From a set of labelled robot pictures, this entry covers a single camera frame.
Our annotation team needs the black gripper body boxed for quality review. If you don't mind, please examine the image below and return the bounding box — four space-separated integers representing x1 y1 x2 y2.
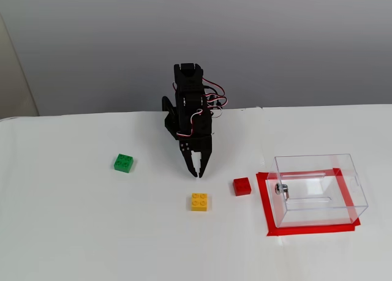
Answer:
177 108 214 155

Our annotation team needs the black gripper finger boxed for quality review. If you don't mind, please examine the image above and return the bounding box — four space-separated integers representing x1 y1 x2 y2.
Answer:
198 150 214 179
179 141 198 179

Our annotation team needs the green lego brick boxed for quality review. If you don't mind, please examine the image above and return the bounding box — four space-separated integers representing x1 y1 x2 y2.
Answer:
113 153 135 173

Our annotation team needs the yellow lego brick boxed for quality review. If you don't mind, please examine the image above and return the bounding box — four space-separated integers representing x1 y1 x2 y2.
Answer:
190 192 211 212

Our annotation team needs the red lego brick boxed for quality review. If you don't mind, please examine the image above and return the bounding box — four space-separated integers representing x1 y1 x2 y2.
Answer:
233 177 252 197

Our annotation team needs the silver box lock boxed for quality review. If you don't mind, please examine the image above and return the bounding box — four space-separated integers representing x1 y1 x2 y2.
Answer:
274 182 291 200

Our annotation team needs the transparent plastic box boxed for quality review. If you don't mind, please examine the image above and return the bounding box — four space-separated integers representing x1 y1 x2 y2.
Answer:
266 154 369 229

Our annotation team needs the red tape square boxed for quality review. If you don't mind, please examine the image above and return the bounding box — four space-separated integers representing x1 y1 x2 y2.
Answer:
255 167 361 238

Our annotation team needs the red white black servo cable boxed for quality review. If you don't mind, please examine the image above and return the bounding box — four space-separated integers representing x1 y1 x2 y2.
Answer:
176 108 203 138
202 78 228 119

